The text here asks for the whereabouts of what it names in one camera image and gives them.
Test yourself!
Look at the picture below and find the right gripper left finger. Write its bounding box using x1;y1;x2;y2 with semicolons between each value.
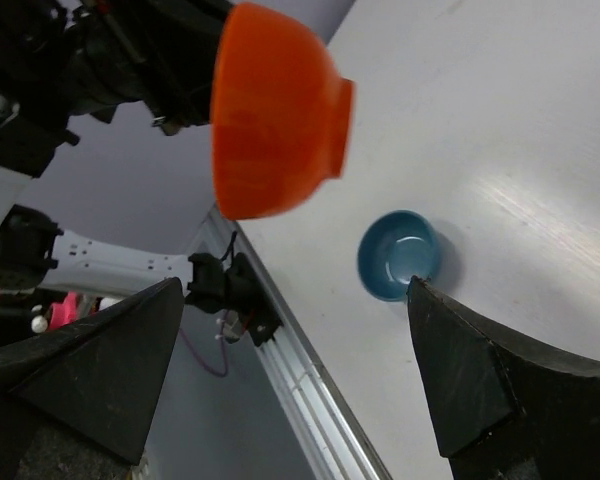
0;278;184;479

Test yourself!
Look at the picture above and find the orange bowl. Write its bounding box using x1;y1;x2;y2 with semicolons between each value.
211;2;355;221

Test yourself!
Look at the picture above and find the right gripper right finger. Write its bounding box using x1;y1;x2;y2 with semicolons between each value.
407;278;600;479

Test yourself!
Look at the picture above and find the aluminium mounting rail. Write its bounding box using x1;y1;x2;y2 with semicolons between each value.
195;207;391;480

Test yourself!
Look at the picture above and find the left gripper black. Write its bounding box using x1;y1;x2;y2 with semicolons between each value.
64;0;235;135

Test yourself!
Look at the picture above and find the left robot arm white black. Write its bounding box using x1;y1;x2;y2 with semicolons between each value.
0;1;233;290

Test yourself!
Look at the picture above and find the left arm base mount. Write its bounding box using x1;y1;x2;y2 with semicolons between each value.
185;253;282;347

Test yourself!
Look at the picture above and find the blue bowl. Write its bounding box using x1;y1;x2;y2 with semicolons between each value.
356;210;442;302

